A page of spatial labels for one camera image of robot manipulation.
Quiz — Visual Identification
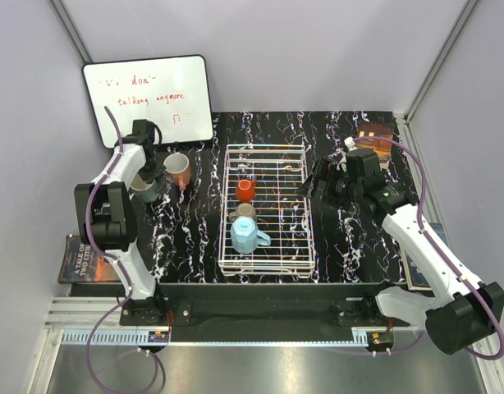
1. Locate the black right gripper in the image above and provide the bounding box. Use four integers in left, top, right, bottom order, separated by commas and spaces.
296, 158, 363, 212

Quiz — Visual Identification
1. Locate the white slotted cable duct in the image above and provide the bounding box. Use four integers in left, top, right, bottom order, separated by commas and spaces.
62, 328, 369, 347

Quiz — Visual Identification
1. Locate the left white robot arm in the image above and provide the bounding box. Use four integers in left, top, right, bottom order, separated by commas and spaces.
74, 110, 167, 325

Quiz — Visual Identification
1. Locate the white wire dish rack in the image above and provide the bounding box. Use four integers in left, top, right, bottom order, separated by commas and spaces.
218, 144, 316, 278

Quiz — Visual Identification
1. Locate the grey blue faceted mug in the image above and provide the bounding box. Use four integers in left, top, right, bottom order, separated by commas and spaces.
130, 174, 160, 204

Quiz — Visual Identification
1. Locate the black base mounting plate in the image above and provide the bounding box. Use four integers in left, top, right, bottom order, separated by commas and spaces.
118, 281, 417, 345

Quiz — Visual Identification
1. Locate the white dry-erase board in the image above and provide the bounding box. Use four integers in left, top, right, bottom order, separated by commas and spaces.
82, 55, 213, 148

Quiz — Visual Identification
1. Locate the dark Tale of Two Cities book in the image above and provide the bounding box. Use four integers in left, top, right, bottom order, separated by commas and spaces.
57, 235, 120, 284

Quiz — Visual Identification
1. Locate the orange red mug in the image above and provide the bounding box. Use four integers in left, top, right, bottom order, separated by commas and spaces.
236, 179, 257, 203

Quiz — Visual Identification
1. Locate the blue cover book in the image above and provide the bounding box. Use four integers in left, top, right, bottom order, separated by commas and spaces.
401, 222, 446, 291

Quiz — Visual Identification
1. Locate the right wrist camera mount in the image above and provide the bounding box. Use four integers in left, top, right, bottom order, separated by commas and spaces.
337, 137, 358, 172

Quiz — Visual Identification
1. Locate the orange cover book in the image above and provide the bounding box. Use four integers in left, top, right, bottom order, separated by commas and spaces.
355, 121, 394, 170

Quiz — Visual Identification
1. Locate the pink mug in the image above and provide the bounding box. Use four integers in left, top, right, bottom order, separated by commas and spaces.
163, 153, 191, 191

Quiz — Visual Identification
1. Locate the light blue faceted mug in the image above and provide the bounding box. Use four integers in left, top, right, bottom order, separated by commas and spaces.
231, 216, 272, 254

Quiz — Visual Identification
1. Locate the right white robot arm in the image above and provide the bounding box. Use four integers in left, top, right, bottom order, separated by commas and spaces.
298, 149, 504, 360

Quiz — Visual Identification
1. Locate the beige mug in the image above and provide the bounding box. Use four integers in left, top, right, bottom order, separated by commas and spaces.
228, 203, 257, 222

